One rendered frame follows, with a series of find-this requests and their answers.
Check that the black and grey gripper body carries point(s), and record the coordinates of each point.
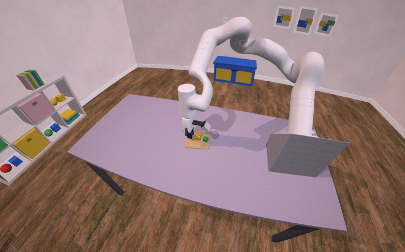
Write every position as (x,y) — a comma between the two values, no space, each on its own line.
(187,123)

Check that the tan mat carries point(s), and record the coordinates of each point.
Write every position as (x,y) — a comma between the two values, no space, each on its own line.
(192,143)

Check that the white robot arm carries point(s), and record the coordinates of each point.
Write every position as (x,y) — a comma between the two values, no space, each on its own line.
(309,66)

